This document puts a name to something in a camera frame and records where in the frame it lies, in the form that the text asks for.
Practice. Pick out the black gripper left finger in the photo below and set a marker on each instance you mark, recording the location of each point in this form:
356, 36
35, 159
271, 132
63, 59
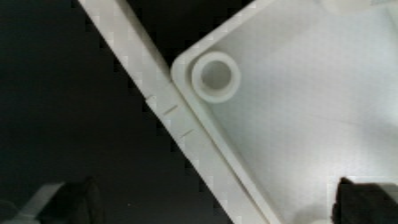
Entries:
65, 204

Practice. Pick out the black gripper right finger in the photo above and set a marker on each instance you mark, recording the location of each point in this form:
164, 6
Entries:
367, 203

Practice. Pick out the white desk top tray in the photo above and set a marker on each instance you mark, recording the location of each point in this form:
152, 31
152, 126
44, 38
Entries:
289, 79

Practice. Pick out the white front fence bar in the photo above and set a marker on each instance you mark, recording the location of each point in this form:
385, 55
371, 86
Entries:
132, 46

